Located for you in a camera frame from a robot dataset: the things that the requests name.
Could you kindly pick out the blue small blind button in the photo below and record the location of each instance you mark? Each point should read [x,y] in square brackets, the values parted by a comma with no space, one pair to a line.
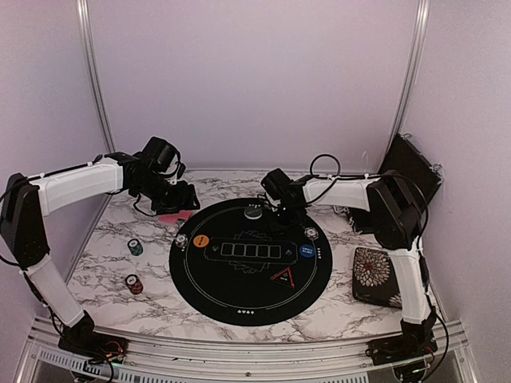
[307,252]

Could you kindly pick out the floral patterned pouch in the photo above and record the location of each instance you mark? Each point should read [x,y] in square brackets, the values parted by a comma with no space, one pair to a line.
[373,279]

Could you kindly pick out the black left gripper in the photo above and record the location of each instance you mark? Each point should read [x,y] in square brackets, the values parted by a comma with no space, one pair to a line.
[183,200]

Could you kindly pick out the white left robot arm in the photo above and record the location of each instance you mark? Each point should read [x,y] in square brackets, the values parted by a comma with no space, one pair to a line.
[37,225]

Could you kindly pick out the grey chip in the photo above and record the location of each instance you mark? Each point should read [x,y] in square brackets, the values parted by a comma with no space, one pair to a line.
[181,241]
[311,233]

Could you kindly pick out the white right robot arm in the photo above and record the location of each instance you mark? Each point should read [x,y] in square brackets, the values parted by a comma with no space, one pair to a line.
[398,215]

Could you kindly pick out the round black poker mat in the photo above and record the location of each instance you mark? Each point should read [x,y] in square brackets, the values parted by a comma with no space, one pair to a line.
[229,280]

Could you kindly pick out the green poker chip stack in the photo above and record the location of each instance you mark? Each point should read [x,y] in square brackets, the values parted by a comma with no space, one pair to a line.
[135,247]

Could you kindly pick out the black dealer button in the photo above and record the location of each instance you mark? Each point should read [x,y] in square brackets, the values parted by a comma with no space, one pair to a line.
[253,212]

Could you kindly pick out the red poker chip stack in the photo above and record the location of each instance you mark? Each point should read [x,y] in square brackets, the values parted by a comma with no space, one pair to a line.
[134,284]

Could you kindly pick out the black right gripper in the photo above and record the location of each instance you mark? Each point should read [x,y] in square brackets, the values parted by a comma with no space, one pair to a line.
[299,220]

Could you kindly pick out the red playing card deck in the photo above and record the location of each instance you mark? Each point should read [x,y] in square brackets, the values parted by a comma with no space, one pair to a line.
[175,217]

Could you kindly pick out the black poker chip case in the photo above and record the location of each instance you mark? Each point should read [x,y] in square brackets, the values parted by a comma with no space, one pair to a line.
[406,159]

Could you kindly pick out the red triangle all-in marker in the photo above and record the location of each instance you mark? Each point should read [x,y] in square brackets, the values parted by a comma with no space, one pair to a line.
[284,277]

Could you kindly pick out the orange big blind button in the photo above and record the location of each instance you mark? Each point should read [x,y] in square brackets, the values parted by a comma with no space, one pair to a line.
[201,241]

